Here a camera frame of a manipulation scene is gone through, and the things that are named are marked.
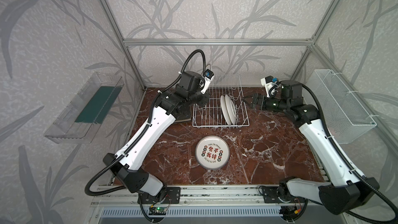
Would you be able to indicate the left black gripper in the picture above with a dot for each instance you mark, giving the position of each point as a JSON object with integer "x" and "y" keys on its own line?
{"x": 199, "y": 98}

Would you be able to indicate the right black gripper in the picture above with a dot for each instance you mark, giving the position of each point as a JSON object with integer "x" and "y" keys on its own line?
{"x": 256, "y": 101}

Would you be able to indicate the white round plate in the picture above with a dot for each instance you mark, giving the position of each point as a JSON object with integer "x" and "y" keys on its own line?
{"x": 231, "y": 109}
{"x": 225, "y": 110}
{"x": 212, "y": 153}

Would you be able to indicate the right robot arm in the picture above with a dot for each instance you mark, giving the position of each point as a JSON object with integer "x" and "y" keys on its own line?
{"x": 348, "y": 187}

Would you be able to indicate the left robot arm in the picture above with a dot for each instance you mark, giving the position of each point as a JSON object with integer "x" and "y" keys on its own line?
{"x": 169, "y": 105}

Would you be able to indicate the left green circuit board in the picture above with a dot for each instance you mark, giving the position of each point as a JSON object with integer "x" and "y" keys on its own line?
{"x": 157, "y": 211}

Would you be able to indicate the white wire dish rack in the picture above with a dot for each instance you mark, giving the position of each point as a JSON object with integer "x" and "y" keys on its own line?
{"x": 210, "y": 116}

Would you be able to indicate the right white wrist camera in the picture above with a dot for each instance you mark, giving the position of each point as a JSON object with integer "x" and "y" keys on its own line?
{"x": 271, "y": 85}

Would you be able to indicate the aluminium mounting rail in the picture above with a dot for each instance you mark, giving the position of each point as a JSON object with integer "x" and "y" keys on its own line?
{"x": 197, "y": 195}

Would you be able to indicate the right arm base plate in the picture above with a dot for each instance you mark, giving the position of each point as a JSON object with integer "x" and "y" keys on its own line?
{"x": 276, "y": 194}

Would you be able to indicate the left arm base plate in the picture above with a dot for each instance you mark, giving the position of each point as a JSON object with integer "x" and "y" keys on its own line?
{"x": 167, "y": 195}

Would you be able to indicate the white mesh wall basket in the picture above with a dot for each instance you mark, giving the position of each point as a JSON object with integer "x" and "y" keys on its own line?
{"x": 345, "y": 116}

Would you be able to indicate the right circuit board with wires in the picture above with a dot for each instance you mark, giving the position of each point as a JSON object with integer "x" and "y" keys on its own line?
{"x": 289, "y": 212}

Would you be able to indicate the clear plastic wall bin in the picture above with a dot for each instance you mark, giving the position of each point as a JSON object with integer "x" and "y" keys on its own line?
{"x": 82, "y": 118}

